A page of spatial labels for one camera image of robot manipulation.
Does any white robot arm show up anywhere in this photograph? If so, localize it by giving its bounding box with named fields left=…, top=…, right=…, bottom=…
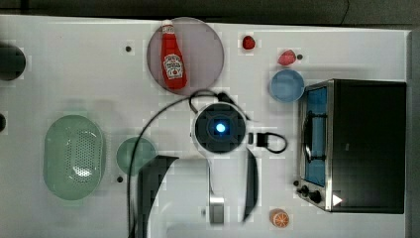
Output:
left=136, top=102, right=259, bottom=238

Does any black steel toaster oven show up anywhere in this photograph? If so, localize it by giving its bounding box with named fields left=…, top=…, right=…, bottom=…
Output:
left=294, top=79, right=407, bottom=214

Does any red plush ketchup bottle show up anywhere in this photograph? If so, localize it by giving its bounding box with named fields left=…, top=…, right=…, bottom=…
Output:
left=160, top=20, right=187, bottom=90

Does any purple round plate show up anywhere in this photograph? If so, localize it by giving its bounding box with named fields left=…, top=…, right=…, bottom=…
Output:
left=147, top=17, right=224, bottom=95

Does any green round cup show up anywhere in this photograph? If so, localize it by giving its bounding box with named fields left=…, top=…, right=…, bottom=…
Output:
left=117, top=137, right=157, bottom=176

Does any blue bowl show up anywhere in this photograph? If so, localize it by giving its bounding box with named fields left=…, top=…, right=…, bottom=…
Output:
left=269, top=69, right=305, bottom=103

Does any pink plush strawberry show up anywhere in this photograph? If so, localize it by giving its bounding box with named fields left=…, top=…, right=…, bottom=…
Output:
left=277, top=50, right=296, bottom=66

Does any orange slice toy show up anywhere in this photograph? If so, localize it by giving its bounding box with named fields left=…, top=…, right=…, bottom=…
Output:
left=269, top=208, right=290, bottom=228

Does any green perforated colander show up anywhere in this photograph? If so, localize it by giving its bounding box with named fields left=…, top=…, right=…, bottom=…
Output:
left=43, top=115, right=106, bottom=200

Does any black round object left edge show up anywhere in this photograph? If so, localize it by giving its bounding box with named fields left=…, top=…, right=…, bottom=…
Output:
left=0, top=44, right=26, bottom=81

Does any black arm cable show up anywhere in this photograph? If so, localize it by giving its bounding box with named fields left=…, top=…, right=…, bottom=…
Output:
left=127, top=89, right=288, bottom=238

